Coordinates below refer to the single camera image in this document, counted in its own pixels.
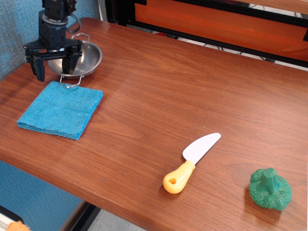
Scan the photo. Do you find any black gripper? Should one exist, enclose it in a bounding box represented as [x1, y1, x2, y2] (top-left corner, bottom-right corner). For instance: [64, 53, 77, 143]
[24, 12, 83, 82]

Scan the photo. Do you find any small stainless steel wok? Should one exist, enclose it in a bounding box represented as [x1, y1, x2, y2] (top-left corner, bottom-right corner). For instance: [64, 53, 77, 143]
[48, 33, 103, 89]

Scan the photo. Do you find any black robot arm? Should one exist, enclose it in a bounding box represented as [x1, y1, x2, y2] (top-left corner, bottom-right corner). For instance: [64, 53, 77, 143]
[24, 0, 83, 82]

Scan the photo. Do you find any folded blue cloth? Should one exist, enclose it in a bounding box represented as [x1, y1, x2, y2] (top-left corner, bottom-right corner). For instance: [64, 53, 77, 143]
[17, 81, 103, 140]

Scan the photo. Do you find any orange object bottom left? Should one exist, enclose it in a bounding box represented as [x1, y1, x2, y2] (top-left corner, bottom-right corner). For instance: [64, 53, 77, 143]
[6, 222, 30, 231]

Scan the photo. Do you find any green plastic toy broccoli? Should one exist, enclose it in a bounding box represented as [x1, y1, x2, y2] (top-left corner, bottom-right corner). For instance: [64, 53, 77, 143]
[249, 168, 292, 211]

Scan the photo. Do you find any toy knife yellow handle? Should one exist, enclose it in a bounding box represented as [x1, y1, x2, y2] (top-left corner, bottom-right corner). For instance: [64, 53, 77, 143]
[163, 133, 221, 194]

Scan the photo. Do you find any orange panel black frame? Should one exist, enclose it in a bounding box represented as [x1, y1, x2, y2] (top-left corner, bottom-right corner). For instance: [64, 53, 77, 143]
[105, 0, 308, 67]

